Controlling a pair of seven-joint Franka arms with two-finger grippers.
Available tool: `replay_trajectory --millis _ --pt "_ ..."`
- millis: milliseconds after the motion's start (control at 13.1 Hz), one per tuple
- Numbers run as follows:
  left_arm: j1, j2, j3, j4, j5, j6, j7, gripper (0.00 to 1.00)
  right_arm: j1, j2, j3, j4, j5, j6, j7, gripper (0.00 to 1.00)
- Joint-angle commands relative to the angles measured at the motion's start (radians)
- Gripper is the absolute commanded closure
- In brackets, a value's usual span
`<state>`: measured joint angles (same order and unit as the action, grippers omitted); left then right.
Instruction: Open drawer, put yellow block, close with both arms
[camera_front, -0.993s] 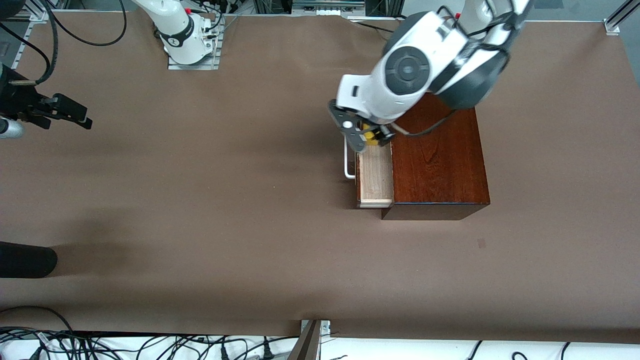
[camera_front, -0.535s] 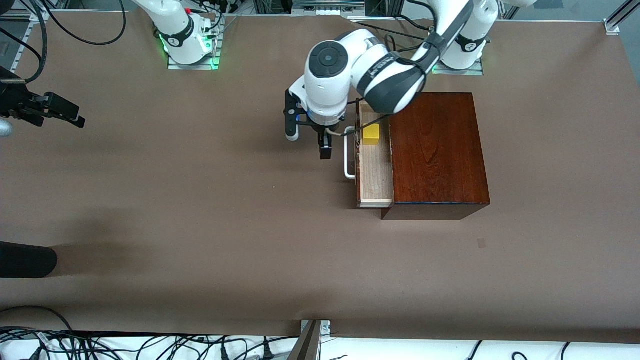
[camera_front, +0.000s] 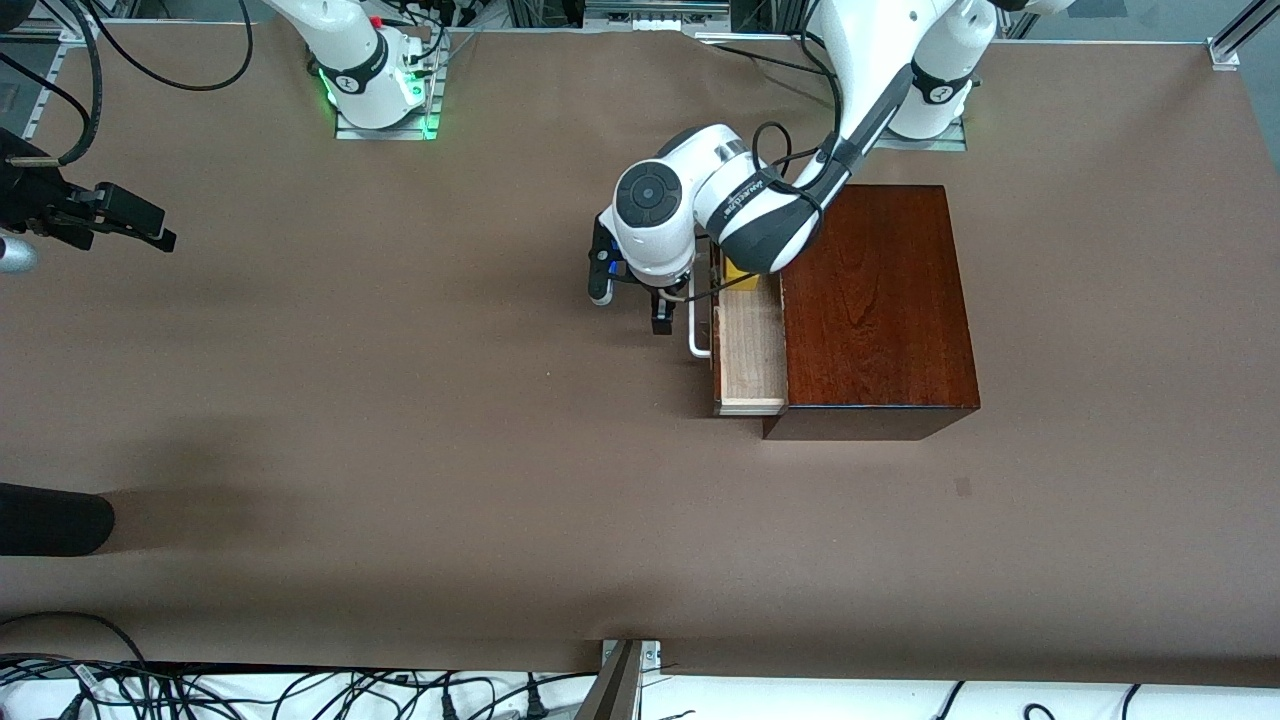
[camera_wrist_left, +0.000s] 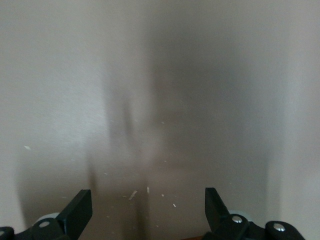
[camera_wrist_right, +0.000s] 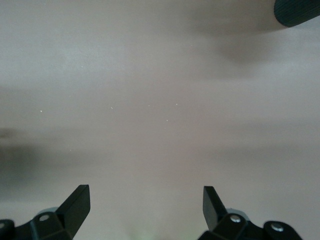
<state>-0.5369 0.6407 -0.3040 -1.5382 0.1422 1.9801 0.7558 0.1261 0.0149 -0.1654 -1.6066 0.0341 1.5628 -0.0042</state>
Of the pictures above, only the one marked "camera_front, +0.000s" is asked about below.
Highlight grey device box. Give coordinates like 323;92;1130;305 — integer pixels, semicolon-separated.
583;0;732;30

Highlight dark wooden drawer box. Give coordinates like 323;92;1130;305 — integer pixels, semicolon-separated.
762;184;983;442

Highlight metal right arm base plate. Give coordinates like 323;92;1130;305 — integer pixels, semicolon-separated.
335;55;447;142

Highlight black rounded object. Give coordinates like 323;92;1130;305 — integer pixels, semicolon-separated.
0;483;117;558

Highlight brown table cover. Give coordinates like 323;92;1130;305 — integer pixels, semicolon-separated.
0;22;1280;689

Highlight black looping cable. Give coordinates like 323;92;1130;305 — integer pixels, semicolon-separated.
93;0;254;93

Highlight black base cable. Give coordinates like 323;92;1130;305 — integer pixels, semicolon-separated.
700;28;831;86

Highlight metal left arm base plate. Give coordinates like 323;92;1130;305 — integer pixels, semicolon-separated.
863;115;969;153

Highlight aluminium frame rail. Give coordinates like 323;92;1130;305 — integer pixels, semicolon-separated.
1207;0;1280;72
18;18;93;138

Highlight black equipment box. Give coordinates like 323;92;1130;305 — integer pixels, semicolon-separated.
730;0;808;37

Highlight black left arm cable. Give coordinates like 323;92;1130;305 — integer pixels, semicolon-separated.
688;28;846;301

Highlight black arcing floor cable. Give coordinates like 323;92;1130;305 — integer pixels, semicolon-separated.
0;611;151;669

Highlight red and black base wires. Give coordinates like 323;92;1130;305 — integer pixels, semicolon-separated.
365;0;463;77

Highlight silver metal bracket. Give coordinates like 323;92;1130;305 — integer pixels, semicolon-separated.
600;638;664;675

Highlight wooden drawer with white handle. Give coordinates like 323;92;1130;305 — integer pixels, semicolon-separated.
688;242;792;418

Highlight dark grey metal bar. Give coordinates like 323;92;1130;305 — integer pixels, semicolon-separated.
574;642;643;720

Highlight white lower shelf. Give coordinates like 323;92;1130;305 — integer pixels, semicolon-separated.
0;660;1280;720

